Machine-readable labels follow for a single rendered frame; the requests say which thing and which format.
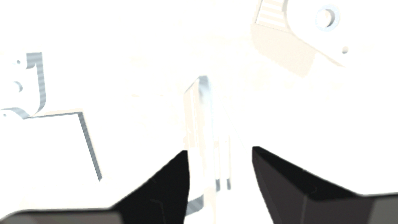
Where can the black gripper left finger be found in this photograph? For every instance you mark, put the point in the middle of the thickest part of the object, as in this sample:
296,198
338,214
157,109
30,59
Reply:
161,199

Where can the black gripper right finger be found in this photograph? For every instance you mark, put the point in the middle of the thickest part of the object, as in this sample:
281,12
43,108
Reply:
293,195

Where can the white rounded plate with two holes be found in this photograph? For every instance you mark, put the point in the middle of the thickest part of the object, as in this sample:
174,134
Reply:
336,41

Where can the white flat plate with holes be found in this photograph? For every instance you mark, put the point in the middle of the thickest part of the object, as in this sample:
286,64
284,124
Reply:
22,86

